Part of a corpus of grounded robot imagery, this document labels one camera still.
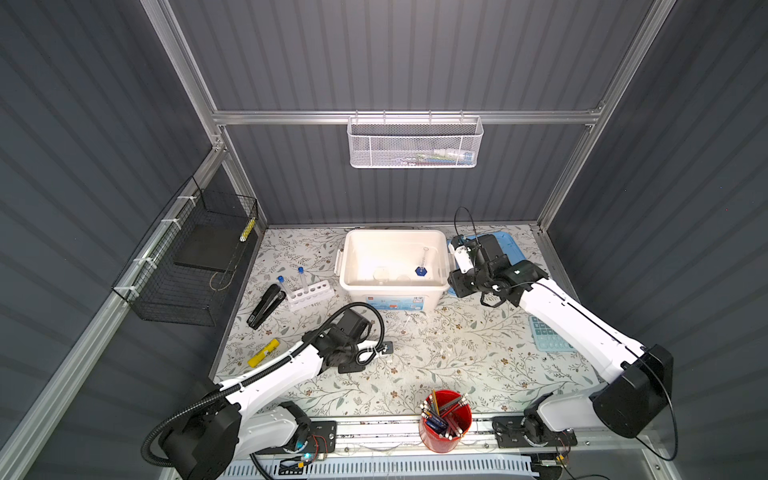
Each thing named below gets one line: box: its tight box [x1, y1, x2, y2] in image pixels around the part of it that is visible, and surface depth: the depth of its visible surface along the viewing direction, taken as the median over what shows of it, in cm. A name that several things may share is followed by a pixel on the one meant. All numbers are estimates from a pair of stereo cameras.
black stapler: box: [246, 284, 287, 330], surface depth 96 cm
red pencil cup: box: [419, 389, 472, 453], surface depth 68 cm
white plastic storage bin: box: [334, 229, 452, 312], surface depth 99 cm
